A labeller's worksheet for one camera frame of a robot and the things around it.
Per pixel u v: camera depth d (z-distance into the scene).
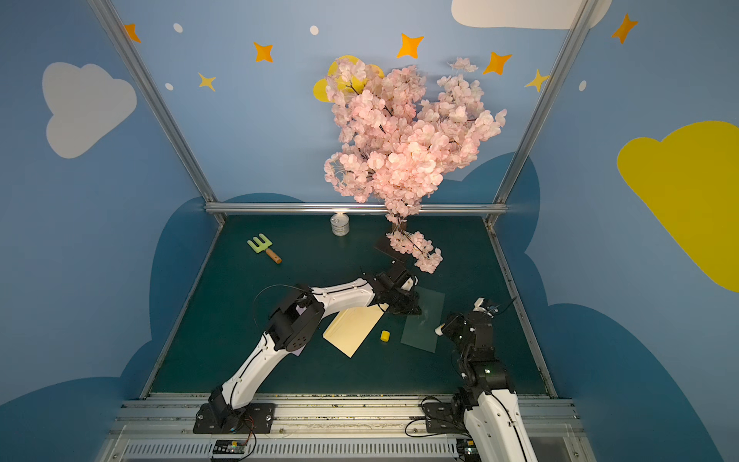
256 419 0.74
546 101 0.86
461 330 0.72
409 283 0.83
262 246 1.12
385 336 0.88
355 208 1.26
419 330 0.92
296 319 0.60
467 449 0.73
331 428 0.74
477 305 0.74
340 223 1.14
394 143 0.75
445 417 0.75
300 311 0.64
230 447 0.72
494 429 0.50
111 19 0.69
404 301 0.86
